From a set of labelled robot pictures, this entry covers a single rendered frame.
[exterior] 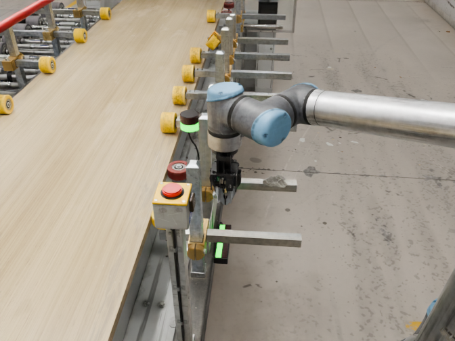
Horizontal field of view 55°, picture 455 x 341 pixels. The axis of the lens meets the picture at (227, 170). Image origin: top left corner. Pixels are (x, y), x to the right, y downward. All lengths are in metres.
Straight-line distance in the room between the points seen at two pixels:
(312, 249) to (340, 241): 0.18
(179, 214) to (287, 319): 1.41
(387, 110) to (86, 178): 1.00
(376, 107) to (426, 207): 2.11
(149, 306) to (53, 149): 0.69
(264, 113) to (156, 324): 0.75
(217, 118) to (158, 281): 0.67
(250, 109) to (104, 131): 0.91
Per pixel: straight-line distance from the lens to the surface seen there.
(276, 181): 1.52
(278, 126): 1.00
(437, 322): 0.97
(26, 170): 1.66
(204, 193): 1.47
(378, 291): 2.42
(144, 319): 1.44
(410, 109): 0.95
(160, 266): 1.57
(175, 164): 1.54
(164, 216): 0.89
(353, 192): 3.01
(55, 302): 1.17
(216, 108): 1.07
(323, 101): 1.04
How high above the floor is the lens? 1.76
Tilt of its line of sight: 35 degrees down
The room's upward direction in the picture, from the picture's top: straight up
